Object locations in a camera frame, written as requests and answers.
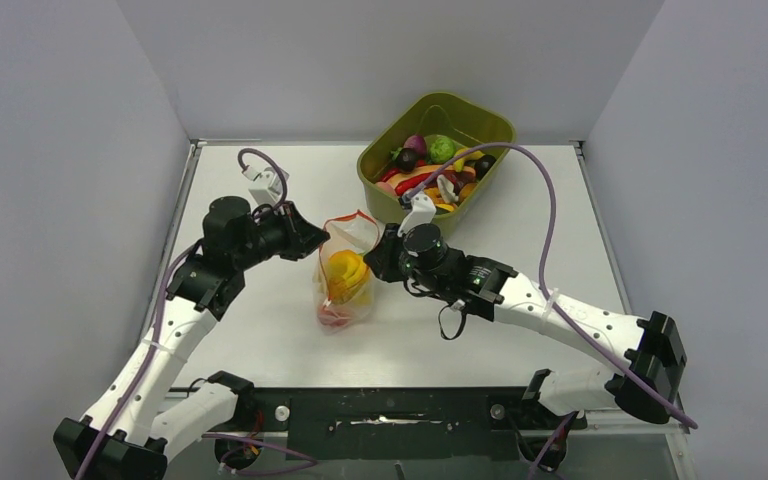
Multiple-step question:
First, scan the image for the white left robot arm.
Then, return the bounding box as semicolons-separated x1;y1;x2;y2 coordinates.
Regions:
53;196;330;479

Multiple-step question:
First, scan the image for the red chili pepper toy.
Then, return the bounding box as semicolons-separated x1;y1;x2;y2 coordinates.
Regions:
379;167;415;183

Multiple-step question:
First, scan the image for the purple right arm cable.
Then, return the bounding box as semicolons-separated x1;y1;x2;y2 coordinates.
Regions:
402;142;699;431

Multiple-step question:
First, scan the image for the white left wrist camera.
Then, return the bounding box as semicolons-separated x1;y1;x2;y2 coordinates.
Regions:
243;166;285;206

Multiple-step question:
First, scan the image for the small yellow banana toy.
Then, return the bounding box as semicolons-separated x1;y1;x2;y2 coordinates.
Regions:
453;147;484;172

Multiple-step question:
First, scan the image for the pink peach toy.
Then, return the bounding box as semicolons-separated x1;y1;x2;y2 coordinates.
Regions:
317;307;352;329

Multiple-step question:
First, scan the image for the dark round fruit toy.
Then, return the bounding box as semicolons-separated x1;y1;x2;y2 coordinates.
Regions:
472;154;497;180

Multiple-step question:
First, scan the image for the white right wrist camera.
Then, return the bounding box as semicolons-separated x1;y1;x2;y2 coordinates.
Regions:
397;192;437;237

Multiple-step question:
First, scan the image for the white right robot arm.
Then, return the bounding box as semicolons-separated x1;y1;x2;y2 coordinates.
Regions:
364;224;688;427

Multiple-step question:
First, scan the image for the purple onion toy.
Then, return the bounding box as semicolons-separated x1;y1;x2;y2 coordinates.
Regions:
403;135;427;156

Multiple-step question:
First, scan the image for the white garlic toy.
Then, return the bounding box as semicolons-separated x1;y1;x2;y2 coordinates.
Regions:
436;175;459;205

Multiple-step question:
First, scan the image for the olive green plastic tub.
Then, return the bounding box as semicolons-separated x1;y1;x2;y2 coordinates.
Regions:
356;92;516;223

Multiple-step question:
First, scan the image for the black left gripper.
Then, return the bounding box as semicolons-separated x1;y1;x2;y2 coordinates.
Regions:
234;200;330;270

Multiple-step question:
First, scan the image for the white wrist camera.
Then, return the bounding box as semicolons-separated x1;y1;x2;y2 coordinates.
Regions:
397;192;437;237
243;166;285;206

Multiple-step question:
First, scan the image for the clear zip top bag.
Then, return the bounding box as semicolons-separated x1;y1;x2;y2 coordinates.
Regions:
313;210;381;333

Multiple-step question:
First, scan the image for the pink round fruit toy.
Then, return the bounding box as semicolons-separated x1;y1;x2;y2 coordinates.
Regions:
375;181;398;198

